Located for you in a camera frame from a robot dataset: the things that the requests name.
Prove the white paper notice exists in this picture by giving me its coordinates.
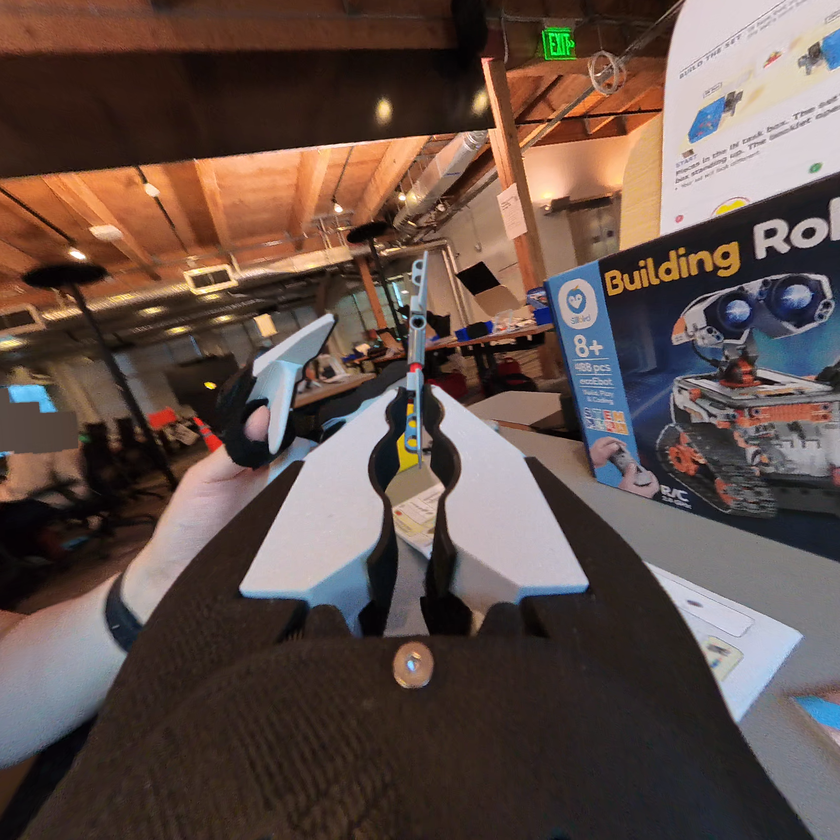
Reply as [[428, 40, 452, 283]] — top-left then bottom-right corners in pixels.
[[497, 184, 529, 238]]

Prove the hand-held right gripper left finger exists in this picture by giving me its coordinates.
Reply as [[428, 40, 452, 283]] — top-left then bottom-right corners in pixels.
[[239, 387, 403, 635]]

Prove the robot kit box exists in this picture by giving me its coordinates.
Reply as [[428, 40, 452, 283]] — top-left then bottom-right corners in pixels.
[[543, 197, 840, 562]]

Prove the white printed instruction card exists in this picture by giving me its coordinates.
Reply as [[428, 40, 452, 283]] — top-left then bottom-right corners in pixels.
[[659, 0, 840, 234]]

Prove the person's left hand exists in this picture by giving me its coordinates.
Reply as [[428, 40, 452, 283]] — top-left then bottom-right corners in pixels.
[[123, 406, 311, 634]]

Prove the silver air duct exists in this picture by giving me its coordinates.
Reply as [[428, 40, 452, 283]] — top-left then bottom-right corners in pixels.
[[392, 130, 490, 227]]

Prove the open white instruction booklet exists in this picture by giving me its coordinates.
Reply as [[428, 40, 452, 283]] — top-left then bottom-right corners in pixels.
[[392, 482, 803, 723]]

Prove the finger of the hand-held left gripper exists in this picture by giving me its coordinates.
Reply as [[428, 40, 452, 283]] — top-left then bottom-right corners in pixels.
[[251, 314, 337, 398]]

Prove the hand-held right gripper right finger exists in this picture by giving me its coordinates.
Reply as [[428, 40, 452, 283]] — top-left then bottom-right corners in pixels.
[[423, 385, 589, 634]]

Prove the black wristband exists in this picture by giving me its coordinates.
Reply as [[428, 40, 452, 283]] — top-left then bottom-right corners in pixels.
[[105, 573, 144, 652]]

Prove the black pole stand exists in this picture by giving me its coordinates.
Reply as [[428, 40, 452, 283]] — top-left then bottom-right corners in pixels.
[[23, 262, 179, 490], [346, 222, 401, 316]]

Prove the coiled white cable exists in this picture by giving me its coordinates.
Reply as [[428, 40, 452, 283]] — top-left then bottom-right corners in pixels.
[[587, 49, 624, 93]]

